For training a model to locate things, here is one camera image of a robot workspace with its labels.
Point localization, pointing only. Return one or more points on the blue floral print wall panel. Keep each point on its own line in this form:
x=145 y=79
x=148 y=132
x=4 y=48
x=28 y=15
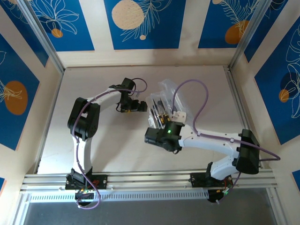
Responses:
x=269 y=28
x=164 y=35
x=23 y=35
x=269 y=93
x=70 y=35
x=211 y=23
x=14 y=70

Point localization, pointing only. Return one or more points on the black base electronics box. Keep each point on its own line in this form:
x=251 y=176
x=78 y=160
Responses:
x=212 y=198
x=80 y=194

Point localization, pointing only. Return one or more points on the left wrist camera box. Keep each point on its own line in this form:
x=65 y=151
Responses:
x=128 y=84

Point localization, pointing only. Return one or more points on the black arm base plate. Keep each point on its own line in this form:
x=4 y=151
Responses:
x=195 y=180
x=100 y=181

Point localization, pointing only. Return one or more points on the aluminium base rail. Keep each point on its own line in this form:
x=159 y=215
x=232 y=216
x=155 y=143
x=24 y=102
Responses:
x=150 y=180

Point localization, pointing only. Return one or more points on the aluminium frame post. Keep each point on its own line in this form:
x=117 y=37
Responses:
x=43 y=37
x=248 y=35

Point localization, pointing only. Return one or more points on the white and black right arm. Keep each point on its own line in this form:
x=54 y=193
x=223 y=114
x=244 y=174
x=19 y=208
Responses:
x=248 y=152

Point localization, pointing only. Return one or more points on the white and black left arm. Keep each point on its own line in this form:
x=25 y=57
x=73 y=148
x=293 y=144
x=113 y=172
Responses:
x=82 y=122

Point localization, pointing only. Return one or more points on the aluminium side rail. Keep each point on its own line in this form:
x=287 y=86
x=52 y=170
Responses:
x=57 y=93
x=232 y=79

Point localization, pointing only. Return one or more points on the clear plastic tool box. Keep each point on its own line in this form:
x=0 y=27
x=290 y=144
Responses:
x=168 y=93

